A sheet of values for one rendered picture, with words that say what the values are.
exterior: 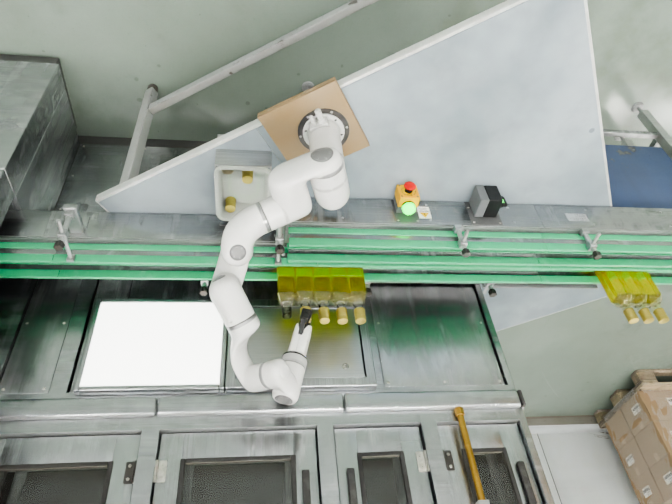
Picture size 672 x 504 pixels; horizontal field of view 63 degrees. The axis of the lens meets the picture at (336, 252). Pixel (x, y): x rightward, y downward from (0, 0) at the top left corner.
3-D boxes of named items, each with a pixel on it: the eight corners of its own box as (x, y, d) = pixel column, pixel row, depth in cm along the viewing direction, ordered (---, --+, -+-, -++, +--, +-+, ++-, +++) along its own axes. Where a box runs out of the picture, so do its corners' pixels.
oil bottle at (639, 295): (603, 264, 208) (637, 326, 189) (610, 254, 204) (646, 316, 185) (617, 265, 209) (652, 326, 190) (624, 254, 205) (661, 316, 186)
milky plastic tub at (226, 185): (218, 203, 186) (216, 221, 180) (215, 149, 170) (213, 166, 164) (269, 204, 188) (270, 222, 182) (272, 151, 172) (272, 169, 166)
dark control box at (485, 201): (467, 201, 195) (474, 217, 190) (474, 183, 190) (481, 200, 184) (489, 201, 197) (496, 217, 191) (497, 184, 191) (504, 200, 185)
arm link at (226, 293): (282, 301, 144) (277, 292, 159) (245, 229, 140) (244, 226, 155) (225, 330, 142) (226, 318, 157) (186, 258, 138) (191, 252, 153)
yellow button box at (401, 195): (392, 198, 192) (395, 213, 187) (396, 182, 186) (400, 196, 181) (412, 199, 193) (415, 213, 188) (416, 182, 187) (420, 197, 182)
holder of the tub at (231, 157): (219, 213, 190) (217, 229, 185) (216, 148, 170) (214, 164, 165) (269, 215, 192) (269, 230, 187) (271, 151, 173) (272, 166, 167)
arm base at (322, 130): (292, 113, 161) (294, 145, 150) (332, 98, 158) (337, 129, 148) (311, 153, 172) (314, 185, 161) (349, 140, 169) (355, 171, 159)
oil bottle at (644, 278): (617, 265, 209) (652, 326, 190) (624, 254, 205) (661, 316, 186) (630, 265, 210) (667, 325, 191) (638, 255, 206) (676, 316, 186)
